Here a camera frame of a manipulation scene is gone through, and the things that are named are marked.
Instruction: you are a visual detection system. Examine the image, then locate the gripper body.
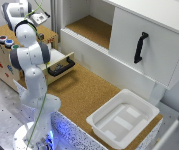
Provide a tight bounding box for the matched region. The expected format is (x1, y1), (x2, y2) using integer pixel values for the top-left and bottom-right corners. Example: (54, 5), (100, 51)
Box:
(31, 12), (51, 26)

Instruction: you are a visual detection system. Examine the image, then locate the green button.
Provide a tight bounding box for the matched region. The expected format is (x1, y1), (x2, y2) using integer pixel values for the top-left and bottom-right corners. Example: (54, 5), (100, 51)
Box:
(10, 43), (21, 51)

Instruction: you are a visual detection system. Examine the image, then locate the blue button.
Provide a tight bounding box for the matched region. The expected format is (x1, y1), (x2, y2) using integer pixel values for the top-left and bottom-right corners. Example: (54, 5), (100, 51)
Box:
(4, 38), (15, 49)

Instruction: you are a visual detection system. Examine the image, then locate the red button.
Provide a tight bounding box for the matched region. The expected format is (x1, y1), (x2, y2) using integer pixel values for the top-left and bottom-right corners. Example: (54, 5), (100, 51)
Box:
(0, 34), (8, 44)

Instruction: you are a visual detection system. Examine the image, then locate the wooden drawer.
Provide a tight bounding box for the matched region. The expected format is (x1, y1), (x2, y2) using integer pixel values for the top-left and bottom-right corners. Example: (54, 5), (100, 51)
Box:
(38, 48), (76, 86)

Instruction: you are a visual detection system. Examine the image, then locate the white cabinet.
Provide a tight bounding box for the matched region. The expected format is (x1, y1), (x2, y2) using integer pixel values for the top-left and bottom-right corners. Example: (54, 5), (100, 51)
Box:
(60, 0), (179, 105)

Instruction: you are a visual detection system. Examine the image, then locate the white sliding door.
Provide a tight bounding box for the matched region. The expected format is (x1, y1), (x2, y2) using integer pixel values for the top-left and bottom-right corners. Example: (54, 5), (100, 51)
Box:
(108, 6), (179, 91)

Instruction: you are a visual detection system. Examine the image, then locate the white plastic box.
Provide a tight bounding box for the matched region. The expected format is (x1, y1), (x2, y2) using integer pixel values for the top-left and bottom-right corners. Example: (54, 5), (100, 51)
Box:
(85, 88), (161, 150)

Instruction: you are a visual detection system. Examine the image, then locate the black drawer handle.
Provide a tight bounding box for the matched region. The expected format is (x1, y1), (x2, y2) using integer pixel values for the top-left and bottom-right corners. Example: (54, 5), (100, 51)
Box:
(47, 56), (76, 78)

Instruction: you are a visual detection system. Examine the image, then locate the green cable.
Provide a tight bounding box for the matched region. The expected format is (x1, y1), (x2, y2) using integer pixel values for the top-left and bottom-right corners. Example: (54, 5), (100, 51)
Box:
(23, 0), (52, 150)

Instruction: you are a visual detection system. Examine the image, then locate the black door handle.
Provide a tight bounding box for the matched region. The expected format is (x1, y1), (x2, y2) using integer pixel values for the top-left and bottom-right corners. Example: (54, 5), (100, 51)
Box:
(133, 31), (150, 65)

